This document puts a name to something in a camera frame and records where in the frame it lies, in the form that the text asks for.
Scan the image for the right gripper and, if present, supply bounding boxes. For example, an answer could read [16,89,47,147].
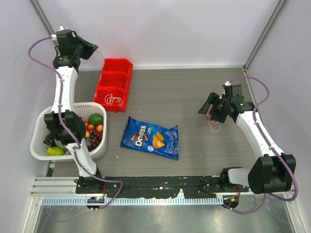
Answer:
[199,92,231,123]

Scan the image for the white cable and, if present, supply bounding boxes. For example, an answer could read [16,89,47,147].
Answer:
[104,94,123,107]
[206,120,222,133]

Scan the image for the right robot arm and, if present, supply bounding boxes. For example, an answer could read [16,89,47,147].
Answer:
[198,82,296,194]

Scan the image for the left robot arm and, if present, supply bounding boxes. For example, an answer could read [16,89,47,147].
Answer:
[44,29,104,194]

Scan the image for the red plastic bin rack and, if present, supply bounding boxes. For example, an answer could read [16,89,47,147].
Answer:
[93,58,133,113]

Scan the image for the blue Doritos chip bag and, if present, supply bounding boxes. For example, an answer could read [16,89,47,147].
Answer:
[121,117,179,160]

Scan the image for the green avocado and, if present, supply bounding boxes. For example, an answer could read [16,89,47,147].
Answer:
[88,113,104,126]

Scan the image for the red-yellow peaches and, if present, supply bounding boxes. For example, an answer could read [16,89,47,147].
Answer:
[84,120,104,138]

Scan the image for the dark grape bunch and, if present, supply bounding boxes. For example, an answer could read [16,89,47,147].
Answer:
[43,130,103,155]

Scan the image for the white fruit basket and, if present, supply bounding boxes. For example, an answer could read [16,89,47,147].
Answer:
[30,102,107,162]

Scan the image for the yellow-green pear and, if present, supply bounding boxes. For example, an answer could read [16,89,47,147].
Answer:
[47,147,65,156]

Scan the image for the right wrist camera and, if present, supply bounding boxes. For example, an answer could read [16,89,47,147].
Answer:
[223,81,232,99]

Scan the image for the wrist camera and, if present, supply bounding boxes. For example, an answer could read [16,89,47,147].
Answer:
[51,26,72,41]
[223,81,232,99]

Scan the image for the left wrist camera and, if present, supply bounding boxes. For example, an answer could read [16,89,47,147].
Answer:
[51,26,72,41]

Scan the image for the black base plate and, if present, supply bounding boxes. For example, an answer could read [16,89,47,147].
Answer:
[74,176,248,199]

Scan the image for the slotted cable duct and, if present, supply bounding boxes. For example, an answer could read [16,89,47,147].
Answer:
[41,195,224,206]

